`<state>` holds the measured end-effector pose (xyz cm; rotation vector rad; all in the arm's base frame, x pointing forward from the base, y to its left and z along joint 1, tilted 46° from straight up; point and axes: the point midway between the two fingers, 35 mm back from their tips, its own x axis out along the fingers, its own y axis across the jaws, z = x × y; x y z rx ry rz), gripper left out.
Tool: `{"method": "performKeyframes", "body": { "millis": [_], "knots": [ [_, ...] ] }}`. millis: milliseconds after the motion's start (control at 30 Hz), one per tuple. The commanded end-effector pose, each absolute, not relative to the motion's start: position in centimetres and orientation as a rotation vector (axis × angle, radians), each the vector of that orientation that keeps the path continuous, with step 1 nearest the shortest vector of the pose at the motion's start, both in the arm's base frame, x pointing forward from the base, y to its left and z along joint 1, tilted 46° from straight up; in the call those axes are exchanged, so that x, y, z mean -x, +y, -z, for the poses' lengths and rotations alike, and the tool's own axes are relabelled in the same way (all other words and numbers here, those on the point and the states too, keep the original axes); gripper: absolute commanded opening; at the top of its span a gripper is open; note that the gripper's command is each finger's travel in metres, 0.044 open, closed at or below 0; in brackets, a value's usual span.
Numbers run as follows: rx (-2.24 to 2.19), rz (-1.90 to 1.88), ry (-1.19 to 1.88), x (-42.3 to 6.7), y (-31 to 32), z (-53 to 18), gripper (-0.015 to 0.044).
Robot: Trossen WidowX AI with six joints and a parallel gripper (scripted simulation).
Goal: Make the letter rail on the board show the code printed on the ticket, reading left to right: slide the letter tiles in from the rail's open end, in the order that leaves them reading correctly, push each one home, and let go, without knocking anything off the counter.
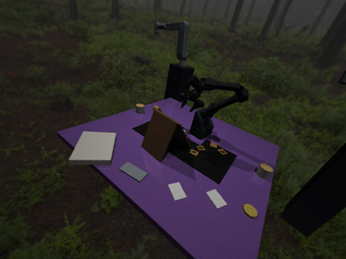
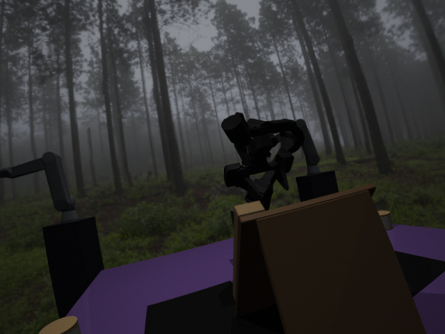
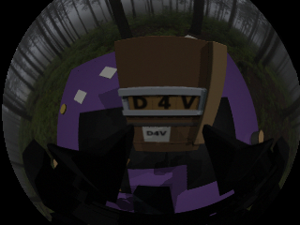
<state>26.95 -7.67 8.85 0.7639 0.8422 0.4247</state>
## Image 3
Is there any yellow flat round disc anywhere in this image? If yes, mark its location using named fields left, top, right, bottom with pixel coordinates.
left=60, top=104, right=67, bottom=115

